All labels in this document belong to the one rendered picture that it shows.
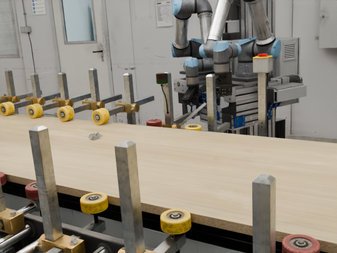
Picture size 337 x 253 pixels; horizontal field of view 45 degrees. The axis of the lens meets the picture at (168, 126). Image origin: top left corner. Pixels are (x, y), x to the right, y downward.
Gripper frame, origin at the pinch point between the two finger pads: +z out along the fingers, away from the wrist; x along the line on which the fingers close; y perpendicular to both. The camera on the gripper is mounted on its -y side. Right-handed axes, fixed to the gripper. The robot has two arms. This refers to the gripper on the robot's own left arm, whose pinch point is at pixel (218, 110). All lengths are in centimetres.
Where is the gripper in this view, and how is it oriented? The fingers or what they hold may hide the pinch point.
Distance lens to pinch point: 212.0
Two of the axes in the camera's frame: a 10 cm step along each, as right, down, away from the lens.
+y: 9.8, -0.2, -1.8
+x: 1.7, -2.6, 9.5
